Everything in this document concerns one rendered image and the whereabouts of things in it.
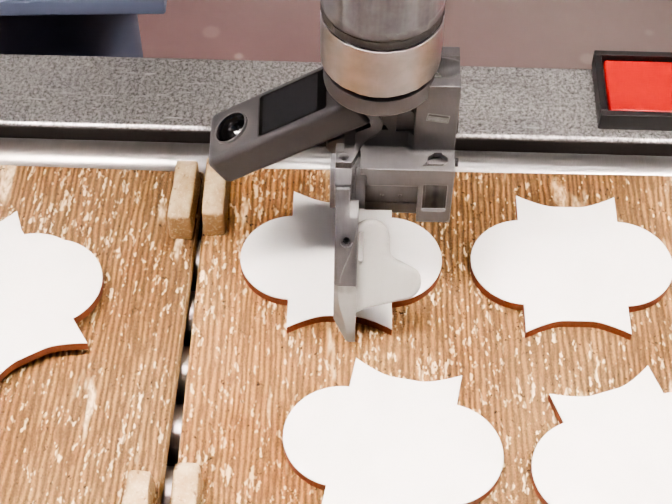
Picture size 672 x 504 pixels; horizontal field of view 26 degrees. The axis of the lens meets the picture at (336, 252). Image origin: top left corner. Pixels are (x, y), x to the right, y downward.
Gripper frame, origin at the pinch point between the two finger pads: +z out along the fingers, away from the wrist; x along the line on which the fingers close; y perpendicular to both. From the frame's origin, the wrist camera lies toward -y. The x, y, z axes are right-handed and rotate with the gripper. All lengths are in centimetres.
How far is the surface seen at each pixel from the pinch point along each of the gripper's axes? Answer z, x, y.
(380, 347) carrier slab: 0.6, -7.4, 2.9
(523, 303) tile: -0.3, -3.9, 13.0
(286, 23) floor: 94, 128, -12
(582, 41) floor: 94, 125, 41
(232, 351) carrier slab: 0.7, -8.0, -7.5
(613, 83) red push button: 1.1, 20.0, 21.9
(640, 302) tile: -0.4, -3.6, 21.4
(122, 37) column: 21, 45, -24
